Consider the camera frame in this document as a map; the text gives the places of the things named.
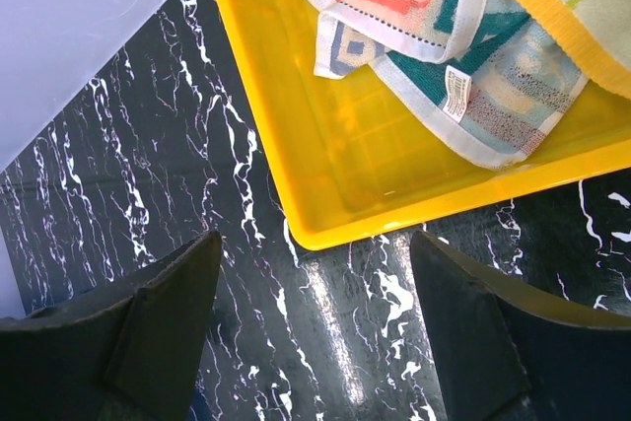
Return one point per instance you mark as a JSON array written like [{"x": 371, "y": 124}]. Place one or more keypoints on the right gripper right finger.
[{"x": 505, "y": 350}]

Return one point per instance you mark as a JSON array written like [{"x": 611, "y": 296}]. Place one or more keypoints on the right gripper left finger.
[{"x": 126, "y": 350}]

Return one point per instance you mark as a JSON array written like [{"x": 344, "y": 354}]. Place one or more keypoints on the yellow plastic tray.
[{"x": 350, "y": 161}]

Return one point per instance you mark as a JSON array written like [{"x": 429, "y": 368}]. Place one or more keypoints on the blue red patterned towel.
[{"x": 482, "y": 75}]

